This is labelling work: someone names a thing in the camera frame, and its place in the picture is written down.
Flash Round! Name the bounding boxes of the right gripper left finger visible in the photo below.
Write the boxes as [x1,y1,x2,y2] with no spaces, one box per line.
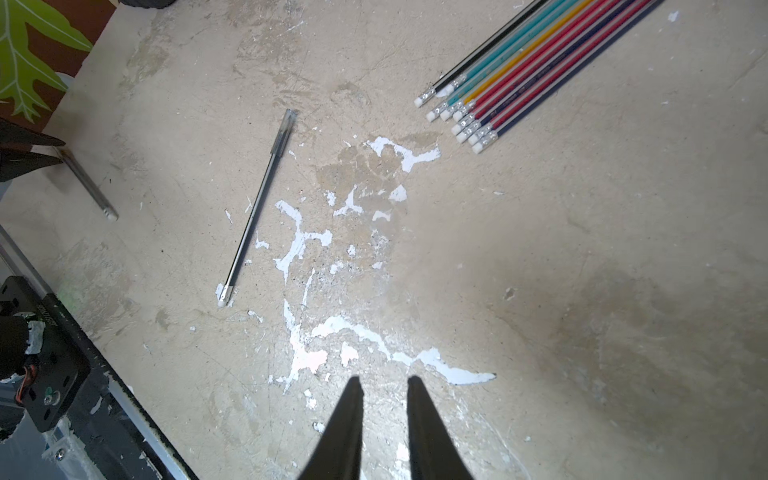
[299,376,364,480]

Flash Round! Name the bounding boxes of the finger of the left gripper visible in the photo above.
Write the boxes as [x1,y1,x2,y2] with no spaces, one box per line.
[0,118,66,147]
[0,149,62,182]

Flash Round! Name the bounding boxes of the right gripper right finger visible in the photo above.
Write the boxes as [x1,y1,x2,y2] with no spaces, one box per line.
[407,376,473,480]

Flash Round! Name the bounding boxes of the teal green pencil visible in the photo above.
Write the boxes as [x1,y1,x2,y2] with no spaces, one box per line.
[432,1,591,121]

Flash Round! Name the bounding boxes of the yellow pencil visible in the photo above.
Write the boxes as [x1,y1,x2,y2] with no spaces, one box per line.
[441,1,597,131]

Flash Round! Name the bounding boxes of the black grey pencil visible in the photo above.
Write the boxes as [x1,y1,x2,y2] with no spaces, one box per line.
[414,0,546,108]

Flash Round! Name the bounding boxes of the grey pencil pink cap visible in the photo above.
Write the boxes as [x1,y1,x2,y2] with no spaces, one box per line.
[56,147,119,221]

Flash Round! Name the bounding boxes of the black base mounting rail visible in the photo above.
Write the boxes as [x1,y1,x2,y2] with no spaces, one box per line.
[1,275,196,479]

